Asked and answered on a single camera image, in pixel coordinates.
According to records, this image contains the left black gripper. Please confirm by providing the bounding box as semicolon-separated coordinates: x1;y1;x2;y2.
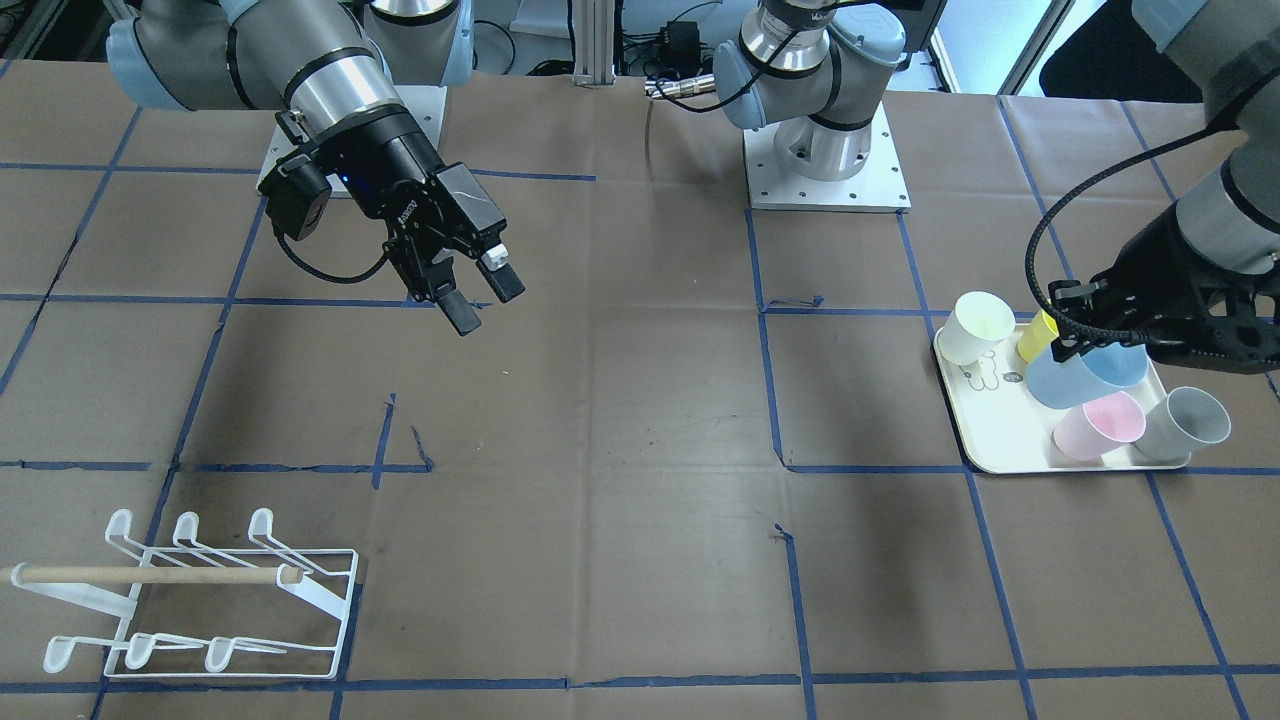
1050;208;1279;374

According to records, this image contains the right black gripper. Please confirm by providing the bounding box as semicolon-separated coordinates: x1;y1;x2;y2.
285;105;526;336

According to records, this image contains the light blue plastic cup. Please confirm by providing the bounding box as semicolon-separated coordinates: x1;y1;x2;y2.
1027;345;1149;410

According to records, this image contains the pale green plastic cup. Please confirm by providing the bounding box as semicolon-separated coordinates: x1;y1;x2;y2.
936;291;1016;366

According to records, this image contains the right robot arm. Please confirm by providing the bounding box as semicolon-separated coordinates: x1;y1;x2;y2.
106;1;525;334

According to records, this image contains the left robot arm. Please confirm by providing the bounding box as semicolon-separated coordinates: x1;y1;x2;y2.
886;1;1277;374

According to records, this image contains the yellow plastic cup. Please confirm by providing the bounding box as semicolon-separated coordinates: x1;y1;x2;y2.
1016;309;1059;364

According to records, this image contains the pink plastic cup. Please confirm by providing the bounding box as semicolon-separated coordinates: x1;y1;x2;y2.
1051;391;1147;461

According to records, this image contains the grey plastic cup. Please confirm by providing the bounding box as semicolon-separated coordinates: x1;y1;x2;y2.
1133;386;1233;462

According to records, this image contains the cream plastic tray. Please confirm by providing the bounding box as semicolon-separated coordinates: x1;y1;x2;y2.
933;323;1190;475

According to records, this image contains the black braided cable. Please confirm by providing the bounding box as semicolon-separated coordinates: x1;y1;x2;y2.
1023;120;1251;346
275;234;393;286

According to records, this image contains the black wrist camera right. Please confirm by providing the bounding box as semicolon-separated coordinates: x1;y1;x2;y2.
259;151;332;241

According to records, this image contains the aluminium frame post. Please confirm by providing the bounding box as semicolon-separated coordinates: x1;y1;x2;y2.
566;1;622;87

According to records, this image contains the white wire cup rack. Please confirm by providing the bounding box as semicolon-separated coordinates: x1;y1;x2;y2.
6;509;360;682

